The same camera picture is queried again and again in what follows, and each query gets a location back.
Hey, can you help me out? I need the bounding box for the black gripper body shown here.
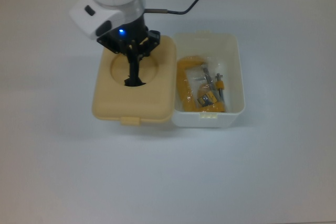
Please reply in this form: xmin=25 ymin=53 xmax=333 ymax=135
xmin=104 ymin=14 xmax=151 ymax=49

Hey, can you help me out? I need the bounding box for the white plastic tool case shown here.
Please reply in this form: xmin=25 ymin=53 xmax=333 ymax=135
xmin=171 ymin=30 xmax=246 ymax=130

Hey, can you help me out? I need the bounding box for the yellow clamp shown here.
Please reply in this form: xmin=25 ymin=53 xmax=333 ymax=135
xmin=176 ymin=55 xmax=227 ymax=114

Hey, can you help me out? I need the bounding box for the tan lid with black handle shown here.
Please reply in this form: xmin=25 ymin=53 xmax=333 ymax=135
xmin=91 ymin=34 xmax=177 ymax=126

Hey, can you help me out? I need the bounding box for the clear plastic bag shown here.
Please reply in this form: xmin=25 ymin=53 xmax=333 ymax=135
xmin=177 ymin=55 xmax=233 ymax=113

